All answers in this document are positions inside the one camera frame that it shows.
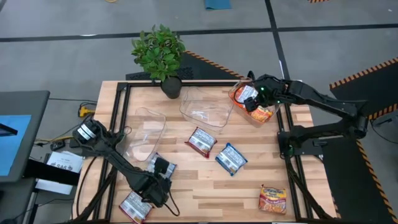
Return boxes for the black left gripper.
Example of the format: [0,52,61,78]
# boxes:
[132,157,173,208]

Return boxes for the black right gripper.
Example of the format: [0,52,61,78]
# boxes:
[244,73,282,113]

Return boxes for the blue Maruchan ramen packet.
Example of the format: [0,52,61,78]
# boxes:
[215,142,249,177]
[145,152,177,180]

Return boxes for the red Maruchan ramen packet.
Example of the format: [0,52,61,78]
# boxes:
[185,126,218,159]
[118,190,155,224]

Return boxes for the gold brown Maruchan ramen packet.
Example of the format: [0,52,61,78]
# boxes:
[258,184,287,215]

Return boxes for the clear plastic bin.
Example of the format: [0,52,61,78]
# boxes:
[116,107,168,162]
[228,77,282,128]
[179,86,234,133]

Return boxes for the black hazard striped floor mat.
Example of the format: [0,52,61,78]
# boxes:
[329,57,398,126]
[126,50,243,81]
[320,135,398,224]

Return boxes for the black plant pot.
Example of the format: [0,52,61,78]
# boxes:
[160,77,183,100]

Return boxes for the yellow power plug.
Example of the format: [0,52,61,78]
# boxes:
[77,105,96,118]

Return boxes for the white printed paper sheet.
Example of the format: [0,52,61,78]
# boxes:
[46,151,85,174]

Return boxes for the blue floor mat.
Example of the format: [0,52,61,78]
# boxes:
[204,0,233,10]

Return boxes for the black power adapter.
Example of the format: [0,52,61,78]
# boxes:
[49,139,66,152]

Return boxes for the green leafy plant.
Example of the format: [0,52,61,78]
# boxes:
[131,24,187,82]

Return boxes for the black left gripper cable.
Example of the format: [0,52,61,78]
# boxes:
[163,188,181,218]

